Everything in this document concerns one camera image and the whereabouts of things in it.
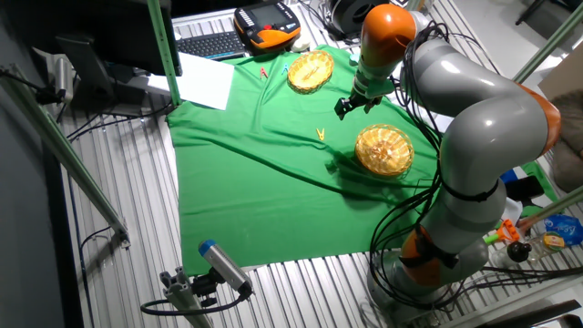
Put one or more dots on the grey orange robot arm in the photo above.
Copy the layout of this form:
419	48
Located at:
492	123

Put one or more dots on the orange green plastic tool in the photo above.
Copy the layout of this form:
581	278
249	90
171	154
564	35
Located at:
506	231

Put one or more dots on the yellow wicker basket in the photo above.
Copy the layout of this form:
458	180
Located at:
310	71
385	150

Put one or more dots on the green table cloth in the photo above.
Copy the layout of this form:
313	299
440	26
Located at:
255	196

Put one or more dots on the yellow plastic clamp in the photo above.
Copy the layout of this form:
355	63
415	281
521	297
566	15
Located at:
321	135

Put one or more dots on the black metal bar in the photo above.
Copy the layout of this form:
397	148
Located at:
528	316

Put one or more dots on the black keyboard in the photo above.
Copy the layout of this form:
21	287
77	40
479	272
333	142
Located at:
211	45

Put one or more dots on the black phone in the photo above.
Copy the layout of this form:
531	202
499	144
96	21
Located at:
524	187

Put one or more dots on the person in brown sweater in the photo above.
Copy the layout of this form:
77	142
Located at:
569	136

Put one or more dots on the silver cylindrical camera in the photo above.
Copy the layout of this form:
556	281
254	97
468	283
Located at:
64	78

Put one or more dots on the silver camera blue cap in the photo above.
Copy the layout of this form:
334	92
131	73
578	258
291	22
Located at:
223	264

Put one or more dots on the aluminium camera mount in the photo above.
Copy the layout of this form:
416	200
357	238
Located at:
182	296

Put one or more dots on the black filament spool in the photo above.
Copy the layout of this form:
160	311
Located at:
348	16

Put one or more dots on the orange black teach pendant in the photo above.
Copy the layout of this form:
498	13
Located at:
268	27

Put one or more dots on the clear bottle black cap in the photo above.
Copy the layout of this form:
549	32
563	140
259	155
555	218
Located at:
519	251

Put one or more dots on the black monitor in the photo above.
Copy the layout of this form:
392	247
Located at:
114	32

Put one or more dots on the green frame post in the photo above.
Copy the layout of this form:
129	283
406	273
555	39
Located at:
553	207
59	146
164	50
414	4
549	43

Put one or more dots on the white round object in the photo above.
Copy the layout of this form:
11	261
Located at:
300	44

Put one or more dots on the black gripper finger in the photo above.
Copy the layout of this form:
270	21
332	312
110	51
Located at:
341	110
373	105

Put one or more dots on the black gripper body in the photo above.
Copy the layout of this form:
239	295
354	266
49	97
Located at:
362	102

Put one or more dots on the white paper sheet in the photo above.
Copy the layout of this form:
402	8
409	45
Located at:
202	82

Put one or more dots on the red plastic clamp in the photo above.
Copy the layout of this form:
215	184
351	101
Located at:
263	73

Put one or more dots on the brown cardboard sheet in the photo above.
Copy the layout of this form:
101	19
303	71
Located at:
565	73

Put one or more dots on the blue plastic bag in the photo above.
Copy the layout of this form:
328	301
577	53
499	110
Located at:
567	229

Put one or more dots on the blue plastic clamp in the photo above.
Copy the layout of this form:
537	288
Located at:
285	69

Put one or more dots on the black chair base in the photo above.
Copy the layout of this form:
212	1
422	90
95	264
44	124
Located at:
537	7

